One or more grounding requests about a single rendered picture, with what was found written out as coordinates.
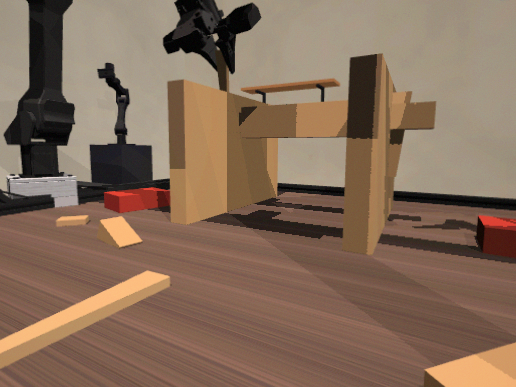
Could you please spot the wooden rail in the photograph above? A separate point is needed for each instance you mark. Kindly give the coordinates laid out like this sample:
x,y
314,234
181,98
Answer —
x,y
324,119

